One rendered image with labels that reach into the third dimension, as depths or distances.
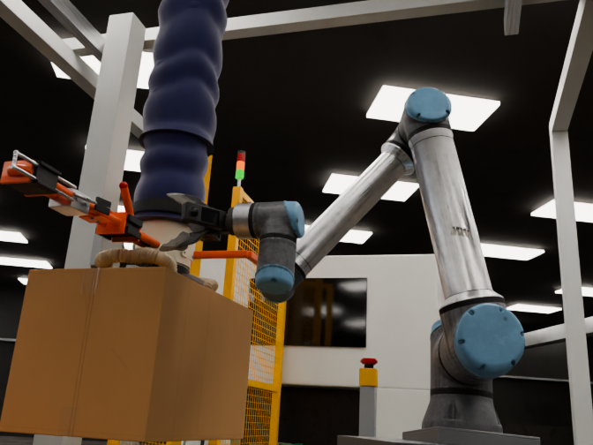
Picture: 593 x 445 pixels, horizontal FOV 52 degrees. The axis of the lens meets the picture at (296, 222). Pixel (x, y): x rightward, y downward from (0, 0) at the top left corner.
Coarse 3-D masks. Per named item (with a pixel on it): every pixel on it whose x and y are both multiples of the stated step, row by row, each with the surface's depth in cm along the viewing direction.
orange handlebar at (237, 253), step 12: (24, 168) 126; (72, 192) 140; (84, 216) 151; (96, 216) 150; (108, 216) 153; (144, 240) 171; (156, 240) 177; (204, 252) 186; (216, 252) 185; (228, 252) 184; (240, 252) 183; (252, 252) 184
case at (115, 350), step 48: (48, 288) 155; (96, 288) 151; (144, 288) 147; (192, 288) 160; (48, 336) 151; (96, 336) 147; (144, 336) 143; (192, 336) 159; (240, 336) 190; (48, 384) 147; (96, 384) 143; (144, 384) 140; (192, 384) 158; (240, 384) 188; (48, 432) 143; (96, 432) 139; (144, 432) 136; (192, 432) 157; (240, 432) 187
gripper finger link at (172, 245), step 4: (184, 232) 153; (180, 236) 153; (184, 236) 153; (188, 236) 152; (172, 240) 153; (176, 240) 153; (180, 240) 153; (184, 240) 152; (164, 244) 154; (168, 244) 153; (172, 244) 153; (176, 244) 153; (160, 248) 154; (164, 248) 154; (168, 248) 153; (172, 248) 153; (176, 248) 154; (180, 248) 156; (184, 248) 157
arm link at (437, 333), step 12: (432, 336) 155; (432, 348) 154; (432, 360) 153; (432, 372) 152; (444, 372) 147; (432, 384) 151; (444, 384) 147; (456, 384) 146; (468, 384) 144; (480, 384) 144
